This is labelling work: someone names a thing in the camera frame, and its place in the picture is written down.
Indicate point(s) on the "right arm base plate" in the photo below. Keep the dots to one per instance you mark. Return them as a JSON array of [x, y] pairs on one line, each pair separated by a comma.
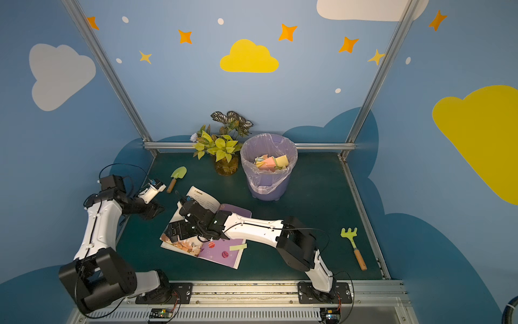
[[340, 293]]

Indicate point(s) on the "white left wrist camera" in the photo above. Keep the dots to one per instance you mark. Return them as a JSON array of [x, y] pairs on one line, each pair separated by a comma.
[[149, 193]]

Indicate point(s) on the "aluminium front rail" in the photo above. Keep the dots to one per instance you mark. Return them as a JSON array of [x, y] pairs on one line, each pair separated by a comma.
[[266, 302]]

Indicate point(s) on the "green trowel wooden handle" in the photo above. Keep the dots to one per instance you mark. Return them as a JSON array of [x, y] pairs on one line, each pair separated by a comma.
[[177, 174]]

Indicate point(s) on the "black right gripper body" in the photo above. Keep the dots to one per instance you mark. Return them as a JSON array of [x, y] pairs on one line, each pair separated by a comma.
[[186, 221]]

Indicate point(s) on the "discarded sticky notes pile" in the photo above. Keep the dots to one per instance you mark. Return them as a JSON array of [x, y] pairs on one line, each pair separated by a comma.
[[271, 163]]

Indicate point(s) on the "left aluminium upright post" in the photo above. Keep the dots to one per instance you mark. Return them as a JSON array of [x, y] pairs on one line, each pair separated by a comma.
[[79, 18]]

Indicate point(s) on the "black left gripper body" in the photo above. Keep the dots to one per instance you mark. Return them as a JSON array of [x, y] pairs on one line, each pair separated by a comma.
[[150, 208]]

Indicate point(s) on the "glass vase with plants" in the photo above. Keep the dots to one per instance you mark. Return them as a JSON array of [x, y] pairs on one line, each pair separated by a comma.
[[223, 145]]

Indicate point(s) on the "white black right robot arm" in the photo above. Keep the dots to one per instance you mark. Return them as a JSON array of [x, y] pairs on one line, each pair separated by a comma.
[[293, 241]]

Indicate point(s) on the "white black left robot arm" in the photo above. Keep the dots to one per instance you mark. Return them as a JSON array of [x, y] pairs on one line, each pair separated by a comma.
[[98, 276]]

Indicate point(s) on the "green rake wooden handle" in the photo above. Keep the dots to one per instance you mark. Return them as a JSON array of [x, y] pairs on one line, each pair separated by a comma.
[[350, 234]]

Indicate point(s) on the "book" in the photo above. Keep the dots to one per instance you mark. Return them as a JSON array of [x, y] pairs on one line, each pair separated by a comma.
[[216, 251]]

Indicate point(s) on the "aluminium upright post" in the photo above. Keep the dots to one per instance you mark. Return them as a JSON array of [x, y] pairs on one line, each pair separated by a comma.
[[393, 48], [79, 18]]

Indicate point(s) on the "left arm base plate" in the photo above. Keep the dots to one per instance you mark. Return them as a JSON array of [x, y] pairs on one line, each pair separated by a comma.
[[180, 293]]

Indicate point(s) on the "left controller board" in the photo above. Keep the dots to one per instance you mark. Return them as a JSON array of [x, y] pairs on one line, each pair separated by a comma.
[[161, 315]]

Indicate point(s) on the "purple trash bin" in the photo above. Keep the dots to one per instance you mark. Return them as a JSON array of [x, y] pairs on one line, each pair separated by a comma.
[[268, 186]]

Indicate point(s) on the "right controller board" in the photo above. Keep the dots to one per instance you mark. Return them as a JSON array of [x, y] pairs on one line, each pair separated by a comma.
[[330, 315]]

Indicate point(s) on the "long pale green sticky note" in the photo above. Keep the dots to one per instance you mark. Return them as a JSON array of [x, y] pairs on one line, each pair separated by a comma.
[[238, 247]]

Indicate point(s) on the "right aluminium upright post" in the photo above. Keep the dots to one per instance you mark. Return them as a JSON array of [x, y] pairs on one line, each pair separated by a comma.
[[393, 48]]

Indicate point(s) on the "controller board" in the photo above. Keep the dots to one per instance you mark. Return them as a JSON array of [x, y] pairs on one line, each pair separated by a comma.
[[330, 315], [161, 315]]

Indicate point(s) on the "lilac bin liner bag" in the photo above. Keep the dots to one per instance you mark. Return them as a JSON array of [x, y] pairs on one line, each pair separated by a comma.
[[259, 174]]

